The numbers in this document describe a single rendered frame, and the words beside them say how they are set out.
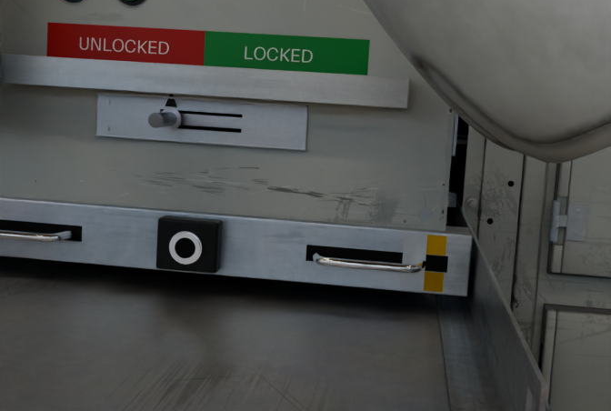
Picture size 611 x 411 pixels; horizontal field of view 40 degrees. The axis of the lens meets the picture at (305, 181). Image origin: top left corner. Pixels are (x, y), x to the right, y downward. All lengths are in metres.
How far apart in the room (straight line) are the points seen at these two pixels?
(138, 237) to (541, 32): 0.61
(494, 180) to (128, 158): 0.48
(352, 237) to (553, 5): 0.53
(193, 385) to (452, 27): 0.36
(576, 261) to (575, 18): 0.81
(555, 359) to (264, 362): 0.56
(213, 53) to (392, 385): 0.38
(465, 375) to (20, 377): 0.32
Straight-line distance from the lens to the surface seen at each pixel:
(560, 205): 1.10
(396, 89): 0.78
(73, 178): 0.89
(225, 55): 0.84
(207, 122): 0.85
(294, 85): 0.78
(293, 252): 0.82
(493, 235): 1.11
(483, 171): 1.10
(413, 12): 0.33
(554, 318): 1.12
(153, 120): 0.80
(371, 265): 0.78
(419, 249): 0.81
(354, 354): 0.69
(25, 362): 0.65
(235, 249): 0.83
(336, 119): 0.82
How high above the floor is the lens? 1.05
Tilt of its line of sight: 6 degrees down
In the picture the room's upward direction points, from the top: 4 degrees clockwise
